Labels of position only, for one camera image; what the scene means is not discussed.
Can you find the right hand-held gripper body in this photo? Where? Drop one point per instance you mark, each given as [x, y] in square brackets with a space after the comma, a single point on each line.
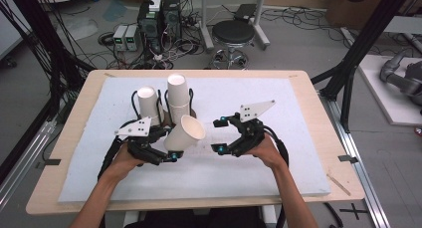
[250, 131]

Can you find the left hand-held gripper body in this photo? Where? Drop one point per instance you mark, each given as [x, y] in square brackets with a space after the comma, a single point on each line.
[141, 145]

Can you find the single white paper cup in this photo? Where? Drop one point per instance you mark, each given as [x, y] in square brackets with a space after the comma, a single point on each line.
[184, 135]

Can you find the tall stack of white cups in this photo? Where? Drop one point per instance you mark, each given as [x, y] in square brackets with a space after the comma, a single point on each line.
[178, 95]

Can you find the person's left hand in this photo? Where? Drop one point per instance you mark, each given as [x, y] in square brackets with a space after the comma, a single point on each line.
[122, 165]

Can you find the person's right hand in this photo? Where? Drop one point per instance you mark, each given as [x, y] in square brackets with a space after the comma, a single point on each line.
[268, 153]

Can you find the short stack of white cups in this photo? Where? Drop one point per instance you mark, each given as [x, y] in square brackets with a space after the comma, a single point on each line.
[147, 103]

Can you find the white foam mat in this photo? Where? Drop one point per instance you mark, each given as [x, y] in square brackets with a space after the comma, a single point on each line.
[199, 181]

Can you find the light wooden table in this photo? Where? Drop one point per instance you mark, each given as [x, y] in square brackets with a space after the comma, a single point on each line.
[315, 121]

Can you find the person's dark clothing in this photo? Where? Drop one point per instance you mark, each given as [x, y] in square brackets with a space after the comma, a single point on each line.
[199, 219]

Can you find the black round stool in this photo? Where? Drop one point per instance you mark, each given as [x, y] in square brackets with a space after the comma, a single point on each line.
[233, 32]

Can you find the black tape piece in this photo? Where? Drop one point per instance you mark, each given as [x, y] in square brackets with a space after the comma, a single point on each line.
[347, 159]
[49, 162]

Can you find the white stand leg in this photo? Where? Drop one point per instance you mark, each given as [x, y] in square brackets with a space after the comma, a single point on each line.
[261, 29]
[205, 29]

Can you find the grey power supply unit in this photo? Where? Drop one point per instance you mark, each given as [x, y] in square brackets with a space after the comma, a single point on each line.
[132, 37]
[119, 37]

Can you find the thin wooden stick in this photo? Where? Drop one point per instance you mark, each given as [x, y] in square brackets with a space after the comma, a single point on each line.
[338, 184]

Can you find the black computer tower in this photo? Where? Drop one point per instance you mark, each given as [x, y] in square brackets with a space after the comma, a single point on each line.
[149, 27]
[171, 17]

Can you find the black flat device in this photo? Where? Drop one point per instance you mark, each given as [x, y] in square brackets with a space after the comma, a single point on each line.
[245, 11]

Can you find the small white box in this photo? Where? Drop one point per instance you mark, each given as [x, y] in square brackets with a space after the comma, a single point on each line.
[155, 4]

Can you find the black tape cross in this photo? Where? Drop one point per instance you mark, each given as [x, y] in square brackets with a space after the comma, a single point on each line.
[354, 211]

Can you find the white platform board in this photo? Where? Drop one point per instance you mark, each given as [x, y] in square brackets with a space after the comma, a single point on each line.
[381, 95]

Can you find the large cardboard box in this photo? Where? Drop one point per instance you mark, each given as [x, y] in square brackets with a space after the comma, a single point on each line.
[358, 5]

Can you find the aluminium floor rail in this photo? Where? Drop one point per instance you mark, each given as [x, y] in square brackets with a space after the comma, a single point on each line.
[358, 168]
[23, 171]

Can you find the black metal frame post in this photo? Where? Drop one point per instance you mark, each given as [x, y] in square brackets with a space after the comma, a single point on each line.
[365, 42]

